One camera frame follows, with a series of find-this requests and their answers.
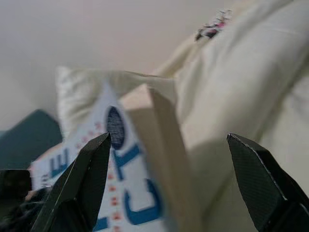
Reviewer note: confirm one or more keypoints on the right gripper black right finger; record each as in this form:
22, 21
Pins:
265, 188

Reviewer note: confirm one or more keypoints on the teal upholstered bed headboard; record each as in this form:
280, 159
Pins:
29, 135

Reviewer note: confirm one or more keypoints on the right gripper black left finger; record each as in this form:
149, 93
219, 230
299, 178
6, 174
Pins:
79, 193

